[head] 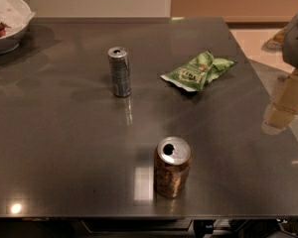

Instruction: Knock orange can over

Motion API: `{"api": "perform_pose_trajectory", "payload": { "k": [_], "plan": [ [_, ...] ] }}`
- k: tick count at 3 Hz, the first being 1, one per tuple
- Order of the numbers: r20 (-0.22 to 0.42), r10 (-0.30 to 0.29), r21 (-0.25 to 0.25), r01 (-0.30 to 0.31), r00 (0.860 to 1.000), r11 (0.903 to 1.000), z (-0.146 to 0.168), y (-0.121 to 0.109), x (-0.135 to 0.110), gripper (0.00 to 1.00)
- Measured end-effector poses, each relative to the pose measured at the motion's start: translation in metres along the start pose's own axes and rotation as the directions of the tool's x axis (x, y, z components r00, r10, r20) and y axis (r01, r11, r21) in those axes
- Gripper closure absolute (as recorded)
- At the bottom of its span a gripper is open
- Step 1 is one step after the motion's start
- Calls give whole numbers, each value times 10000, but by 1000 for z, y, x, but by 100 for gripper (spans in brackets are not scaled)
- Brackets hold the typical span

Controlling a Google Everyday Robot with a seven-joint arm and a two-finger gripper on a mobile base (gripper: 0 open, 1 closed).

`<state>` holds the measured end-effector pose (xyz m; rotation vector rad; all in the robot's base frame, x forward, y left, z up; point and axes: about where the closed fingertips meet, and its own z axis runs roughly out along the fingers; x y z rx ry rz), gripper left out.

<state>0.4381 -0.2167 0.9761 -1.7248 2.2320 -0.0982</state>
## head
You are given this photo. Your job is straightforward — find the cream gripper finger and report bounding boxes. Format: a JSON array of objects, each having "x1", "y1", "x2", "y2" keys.
[{"x1": 264, "y1": 68, "x2": 298, "y2": 129}]

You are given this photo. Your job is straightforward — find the orange soda can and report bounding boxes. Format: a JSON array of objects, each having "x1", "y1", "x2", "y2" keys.
[{"x1": 154, "y1": 137, "x2": 193, "y2": 198}]

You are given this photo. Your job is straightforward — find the tall silver slim can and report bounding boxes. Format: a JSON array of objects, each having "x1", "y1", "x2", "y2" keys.
[{"x1": 107, "y1": 47, "x2": 131, "y2": 97}]

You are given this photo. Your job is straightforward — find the green chip bag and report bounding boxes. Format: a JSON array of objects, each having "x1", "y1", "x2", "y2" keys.
[{"x1": 161, "y1": 51, "x2": 236, "y2": 92}]

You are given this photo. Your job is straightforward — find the white bowl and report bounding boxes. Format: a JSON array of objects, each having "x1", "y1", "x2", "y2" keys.
[{"x1": 0, "y1": 0, "x2": 36, "y2": 56}]

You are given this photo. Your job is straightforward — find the white napkin in bowl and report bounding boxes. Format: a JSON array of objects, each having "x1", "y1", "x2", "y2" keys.
[{"x1": 0, "y1": 0, "x2": 35, "y2": 28}]

